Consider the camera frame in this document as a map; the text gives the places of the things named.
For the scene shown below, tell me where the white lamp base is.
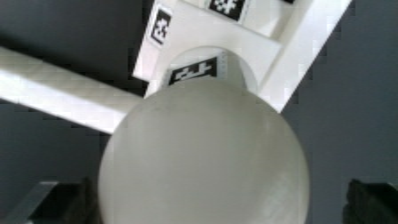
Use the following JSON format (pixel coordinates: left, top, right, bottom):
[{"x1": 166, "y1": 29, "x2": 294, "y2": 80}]
[{"x1": 134, "y1": 0, "x2": 295, "y2": 93}]

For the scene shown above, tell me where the white front fence wall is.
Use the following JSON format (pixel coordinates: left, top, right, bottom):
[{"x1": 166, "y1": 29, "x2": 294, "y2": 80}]
[{"x1": 0, "y1": 47, "x2": 143, "y2": 134}]

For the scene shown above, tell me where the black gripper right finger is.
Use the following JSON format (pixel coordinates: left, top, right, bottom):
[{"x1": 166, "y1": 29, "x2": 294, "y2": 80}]
[{"x1": 345, "y1": 179, "x2": 398, "y2": 224}]

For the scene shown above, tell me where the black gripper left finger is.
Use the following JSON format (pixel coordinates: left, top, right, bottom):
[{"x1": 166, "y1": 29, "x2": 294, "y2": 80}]
[{"x1": 0, "y1": 178, "x2": 103, "y2": 224}]

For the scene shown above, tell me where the white lamp bulb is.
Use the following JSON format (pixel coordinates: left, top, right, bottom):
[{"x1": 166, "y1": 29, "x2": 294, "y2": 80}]
[{"x1": 96, "y1": 45, "x2": 313, "y2": 224}]

